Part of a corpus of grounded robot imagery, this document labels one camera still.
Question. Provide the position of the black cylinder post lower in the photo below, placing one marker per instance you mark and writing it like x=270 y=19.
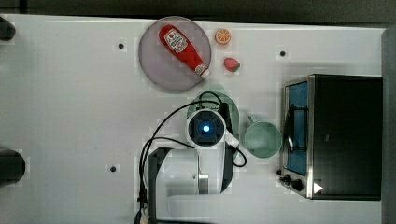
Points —
x=12 y=167

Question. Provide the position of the grey round plate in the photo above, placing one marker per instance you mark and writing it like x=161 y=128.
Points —
x=161 y=66

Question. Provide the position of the black cylinder post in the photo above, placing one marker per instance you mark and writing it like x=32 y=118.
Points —
x=7 y=30
x=12 y=167

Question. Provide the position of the mint green cup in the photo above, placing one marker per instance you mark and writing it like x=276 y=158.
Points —
x=262 y=139

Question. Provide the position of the black cylinder post upper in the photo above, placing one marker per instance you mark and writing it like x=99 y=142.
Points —
x=7 y=30

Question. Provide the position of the black toaster oven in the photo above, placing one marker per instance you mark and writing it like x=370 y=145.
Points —
x=332 y=128

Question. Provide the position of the red ketchup bottle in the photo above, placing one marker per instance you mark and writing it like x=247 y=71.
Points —
x=181 y=47

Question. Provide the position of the strawberry toy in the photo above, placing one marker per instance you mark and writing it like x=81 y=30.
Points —
x=231 y=64

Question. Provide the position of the orange slice toy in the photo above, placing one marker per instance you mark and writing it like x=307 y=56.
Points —
x=223 y=36

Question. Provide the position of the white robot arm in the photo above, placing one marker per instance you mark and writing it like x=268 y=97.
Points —
x=203 y=167

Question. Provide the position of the mint green strainer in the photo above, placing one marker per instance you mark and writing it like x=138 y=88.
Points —
x=216 y=92

